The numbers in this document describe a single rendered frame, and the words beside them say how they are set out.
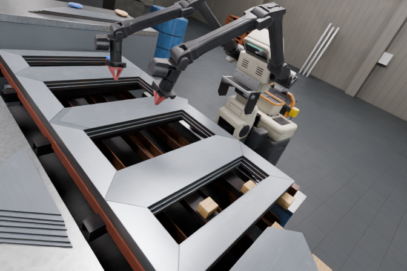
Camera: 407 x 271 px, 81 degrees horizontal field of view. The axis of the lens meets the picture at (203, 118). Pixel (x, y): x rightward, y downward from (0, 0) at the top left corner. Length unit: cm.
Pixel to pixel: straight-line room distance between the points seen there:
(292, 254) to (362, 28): 872
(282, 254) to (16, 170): 91
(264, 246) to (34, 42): 167
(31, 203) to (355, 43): 909
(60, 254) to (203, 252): 39
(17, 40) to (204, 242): 154
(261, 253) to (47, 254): 61
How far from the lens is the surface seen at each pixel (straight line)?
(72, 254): 85
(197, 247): 77
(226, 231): 83
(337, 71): 937
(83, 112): 118
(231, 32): 101
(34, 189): 95
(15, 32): 182
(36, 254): 86
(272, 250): 89
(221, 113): 171
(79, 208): 119
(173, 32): 472
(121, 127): 116
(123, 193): 83
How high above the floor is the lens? 148
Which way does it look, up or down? 27 degrees down
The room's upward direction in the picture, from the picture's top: 19 degrees clockwise
